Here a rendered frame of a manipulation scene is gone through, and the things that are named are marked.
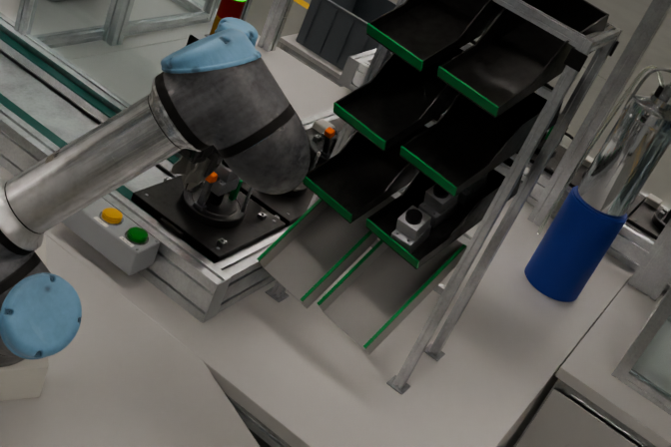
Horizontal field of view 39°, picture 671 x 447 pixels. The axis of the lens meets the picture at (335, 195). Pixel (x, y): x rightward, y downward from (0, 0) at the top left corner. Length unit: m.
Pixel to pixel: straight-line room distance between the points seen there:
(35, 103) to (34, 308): 1.03
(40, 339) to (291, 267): 0.65
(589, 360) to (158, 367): 1.09
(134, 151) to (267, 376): 0.71
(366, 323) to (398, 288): 0.09
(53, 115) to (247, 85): 1.14
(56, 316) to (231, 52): 0.45
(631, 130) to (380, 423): 0.96
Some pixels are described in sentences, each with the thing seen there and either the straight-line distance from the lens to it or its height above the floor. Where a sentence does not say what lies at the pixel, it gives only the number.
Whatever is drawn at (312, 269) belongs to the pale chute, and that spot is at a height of 1.03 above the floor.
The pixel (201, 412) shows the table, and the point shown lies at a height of 0.86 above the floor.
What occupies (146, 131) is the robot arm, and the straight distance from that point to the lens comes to 1.26.
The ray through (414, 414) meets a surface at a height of 0.86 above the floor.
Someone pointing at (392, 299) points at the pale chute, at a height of 1.07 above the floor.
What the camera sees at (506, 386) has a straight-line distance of 2.15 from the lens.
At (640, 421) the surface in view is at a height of 0.86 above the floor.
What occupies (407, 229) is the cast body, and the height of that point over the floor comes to 1.24.
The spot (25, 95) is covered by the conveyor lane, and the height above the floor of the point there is 0.92.
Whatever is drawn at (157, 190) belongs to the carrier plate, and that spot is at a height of 0.97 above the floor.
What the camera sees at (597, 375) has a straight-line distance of 2.37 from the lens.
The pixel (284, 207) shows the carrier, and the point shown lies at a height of 0.97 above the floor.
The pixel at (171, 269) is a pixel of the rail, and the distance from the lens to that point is 1.91.
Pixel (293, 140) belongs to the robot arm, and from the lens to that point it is 1.25.
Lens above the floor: 2.04
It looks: 28 degrees down
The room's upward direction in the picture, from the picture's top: 24 degrees clockwise
